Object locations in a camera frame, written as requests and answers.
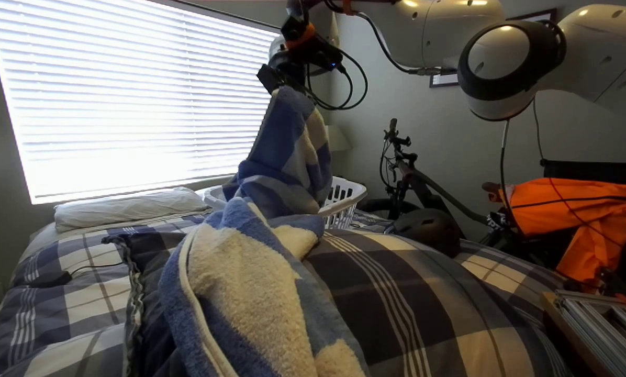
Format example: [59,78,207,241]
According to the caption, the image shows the white laundry basket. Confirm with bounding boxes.
[199,176,368,227]

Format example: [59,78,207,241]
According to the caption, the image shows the black helmet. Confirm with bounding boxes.
[394,209,460,257]

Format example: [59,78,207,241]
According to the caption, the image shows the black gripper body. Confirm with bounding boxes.
[258,10,343,92]

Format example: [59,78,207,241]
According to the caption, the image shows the white pillow near window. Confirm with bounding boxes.
[55,187,207,233]

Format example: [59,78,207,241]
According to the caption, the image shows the blue white striped towel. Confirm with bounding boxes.
[160,86,366,377]

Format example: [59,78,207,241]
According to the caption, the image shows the plaid bed cover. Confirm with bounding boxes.
[0,218,192,377]

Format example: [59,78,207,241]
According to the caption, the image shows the orange jacket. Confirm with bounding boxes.
[482,177,626,290]

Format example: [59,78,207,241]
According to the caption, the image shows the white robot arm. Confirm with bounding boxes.
[258,0,626,122]

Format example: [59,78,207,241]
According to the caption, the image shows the black bicycle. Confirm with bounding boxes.
[358,118,505,235]

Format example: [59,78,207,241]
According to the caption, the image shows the small table lamp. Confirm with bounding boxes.
[326,126,349,152]

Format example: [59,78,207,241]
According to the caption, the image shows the white window blinds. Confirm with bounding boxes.
[0,0,274,205]

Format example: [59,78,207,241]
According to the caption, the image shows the plaid pillow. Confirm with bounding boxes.
[117,231,570,377]

